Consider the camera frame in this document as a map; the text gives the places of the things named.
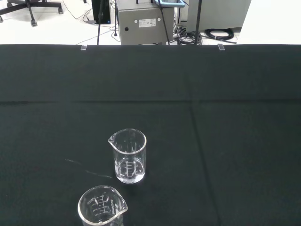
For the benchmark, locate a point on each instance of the pale grey cupboard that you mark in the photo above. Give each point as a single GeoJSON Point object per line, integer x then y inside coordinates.
{"type": "Point", "coordinates": [218, 14]}

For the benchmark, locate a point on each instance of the blue plastic bin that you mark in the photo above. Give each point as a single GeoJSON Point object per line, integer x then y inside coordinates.
{"type": "Point", "coordinates": [170, 2]}

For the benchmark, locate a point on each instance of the black tripod leg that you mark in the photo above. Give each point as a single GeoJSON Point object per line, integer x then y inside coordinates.
{"type": "Point", "coordinates": [198, 18]}
{"type": "Point", "coordinates": [100, 21]}

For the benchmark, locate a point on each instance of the clear cloth clip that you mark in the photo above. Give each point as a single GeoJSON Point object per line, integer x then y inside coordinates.
{"type": "Point", "coordinates": [221, 47]}
{"type": "Point", "coordinates": [83, 47]}

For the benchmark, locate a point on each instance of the black computer tower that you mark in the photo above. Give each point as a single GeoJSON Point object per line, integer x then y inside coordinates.
{"type": "Point", "coordinates": [101, 11]}

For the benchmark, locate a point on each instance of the grey metal cabinet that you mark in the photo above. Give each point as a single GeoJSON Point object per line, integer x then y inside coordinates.
{"type": "Point", "coordinates": [143, 30]}

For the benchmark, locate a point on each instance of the black bench cloth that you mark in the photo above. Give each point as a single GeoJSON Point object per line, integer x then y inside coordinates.
{"type": "Point", "coordinates": [211, 117]}

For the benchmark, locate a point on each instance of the black office chair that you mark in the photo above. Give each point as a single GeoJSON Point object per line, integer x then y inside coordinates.
{"type": "Point", "coordinates": [30, 9]}

